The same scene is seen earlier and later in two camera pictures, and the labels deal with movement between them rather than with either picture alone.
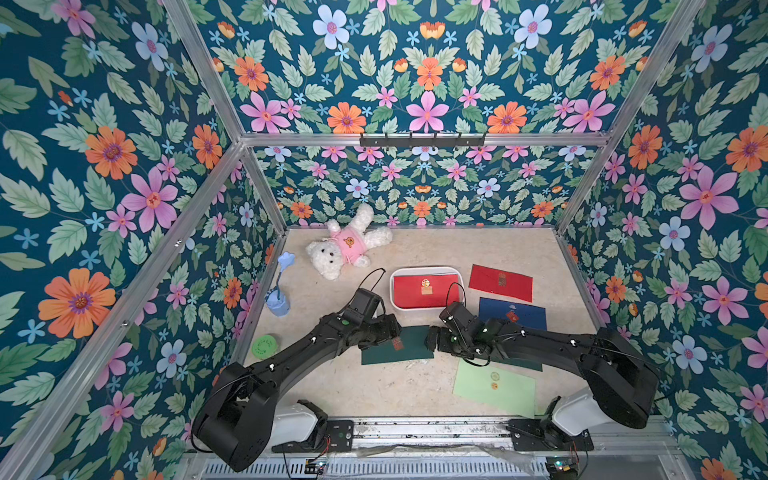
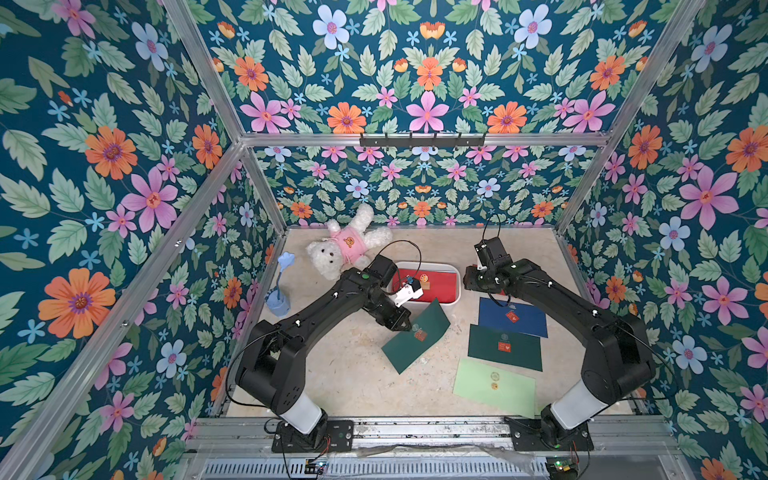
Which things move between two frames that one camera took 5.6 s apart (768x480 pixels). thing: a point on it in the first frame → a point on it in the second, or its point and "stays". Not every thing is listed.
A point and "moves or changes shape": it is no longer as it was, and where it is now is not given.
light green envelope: [497, 386] stays
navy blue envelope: [525, 316] stays
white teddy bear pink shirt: [346, 245] stays
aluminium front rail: [485, 434] stays
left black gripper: [385, 334] → [394, 322]
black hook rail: [422, 142] stays
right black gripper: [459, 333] → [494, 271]
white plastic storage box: [426, 288] stays
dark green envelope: [410, 345] moves or changes shape
